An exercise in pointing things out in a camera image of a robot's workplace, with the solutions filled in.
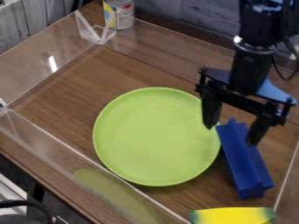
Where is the white labelled can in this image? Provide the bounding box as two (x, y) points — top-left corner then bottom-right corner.
(103, 0), (135, 30)

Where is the green round plate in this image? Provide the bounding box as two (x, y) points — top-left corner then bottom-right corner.
(92, 87), (221, 186)

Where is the yellow green banana toy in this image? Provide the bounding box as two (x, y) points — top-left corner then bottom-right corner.
(190, 207), (277, 224)

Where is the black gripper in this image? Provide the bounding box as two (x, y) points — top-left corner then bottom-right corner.
(197, 44), (297, 146)

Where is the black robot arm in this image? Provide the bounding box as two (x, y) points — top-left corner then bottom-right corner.
(197, 0), (299, 145)

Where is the clear acrylic enclosure wall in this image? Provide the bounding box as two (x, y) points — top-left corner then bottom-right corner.
(0, 4), (299, 224)

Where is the black cable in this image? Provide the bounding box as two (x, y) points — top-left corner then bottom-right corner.
(0, 199), (58, 224)

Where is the blue star-shaped block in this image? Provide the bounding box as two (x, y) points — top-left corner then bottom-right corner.
(217, 118), (275, 200)

